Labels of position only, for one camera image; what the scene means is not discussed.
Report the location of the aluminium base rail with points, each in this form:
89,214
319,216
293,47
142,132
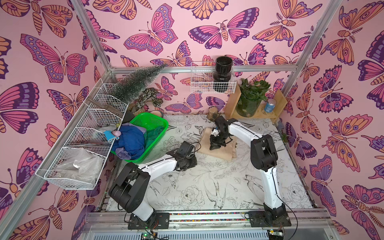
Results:
306,224

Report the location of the striped leaf plant in basket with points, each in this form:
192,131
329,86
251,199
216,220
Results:
140,105

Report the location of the blue and pink toy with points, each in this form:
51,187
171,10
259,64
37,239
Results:
111,133

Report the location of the lilac t-shirt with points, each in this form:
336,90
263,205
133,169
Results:
123,154

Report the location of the wooden corner shelf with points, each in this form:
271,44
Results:
230,109

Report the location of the white wire wall shelf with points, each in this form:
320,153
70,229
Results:
101,110

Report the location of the blue tin can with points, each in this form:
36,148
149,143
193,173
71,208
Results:
270,105

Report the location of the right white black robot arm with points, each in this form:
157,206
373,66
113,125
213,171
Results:
264,158

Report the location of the small tree stump ornament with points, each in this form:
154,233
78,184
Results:
213,113

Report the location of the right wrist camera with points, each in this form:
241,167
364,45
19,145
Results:
215,132

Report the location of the green potted plant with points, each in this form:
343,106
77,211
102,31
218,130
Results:
252,94

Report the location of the beige t-shirt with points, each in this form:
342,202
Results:
227,153

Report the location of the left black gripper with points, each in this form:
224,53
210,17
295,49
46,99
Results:
193,157

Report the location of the black ribbed vase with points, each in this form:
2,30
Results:
222,74

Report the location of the pink bowl with grey rim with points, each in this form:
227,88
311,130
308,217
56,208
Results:
158,113

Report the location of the green plastic laundry basket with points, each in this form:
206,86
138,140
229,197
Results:
138,137

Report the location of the frosted miniature christmas tree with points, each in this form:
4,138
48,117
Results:
130,87

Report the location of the black cone lamp shade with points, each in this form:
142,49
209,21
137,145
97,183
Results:
128,117

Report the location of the dark green t-shirt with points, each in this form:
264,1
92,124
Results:
151,135

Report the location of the clear plastic bag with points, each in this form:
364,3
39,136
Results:
80,165

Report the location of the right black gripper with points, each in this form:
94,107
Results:
216,140

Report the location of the small white wire basket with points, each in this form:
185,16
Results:
202,80

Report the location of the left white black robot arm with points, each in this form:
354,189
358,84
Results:
129,188

